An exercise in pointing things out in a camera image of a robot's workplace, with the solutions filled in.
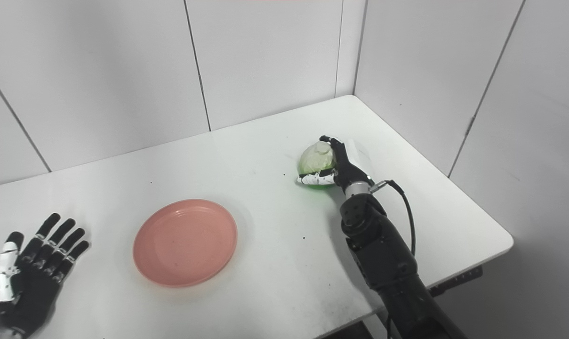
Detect green white cabbage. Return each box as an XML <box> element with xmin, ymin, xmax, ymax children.
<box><xmin>297</xmin><ymin>141</ymin><xmax>337</xmax><ymax>190</ymax></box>

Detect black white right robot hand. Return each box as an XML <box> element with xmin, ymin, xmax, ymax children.
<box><xmin>297</xmin><ymin>136</ymin><xmax>375</xmax><ymax>193</ymax></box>

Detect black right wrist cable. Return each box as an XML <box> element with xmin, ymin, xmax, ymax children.
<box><xmin>370</xmin><ymin>179</ymin><xmax>417</xmax><ymax>257</ymax></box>

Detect pink plastic plate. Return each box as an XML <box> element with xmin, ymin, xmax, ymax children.
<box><xmin>133</xmin><ymin>199</ymin><xmax>238</xmax><ymax>288</ymax></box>

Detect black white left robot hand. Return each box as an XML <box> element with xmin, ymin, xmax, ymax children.
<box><xmin>0</xmin><ymin>213</ymin><xmax>90</xmax><ymax>339</ymax></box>

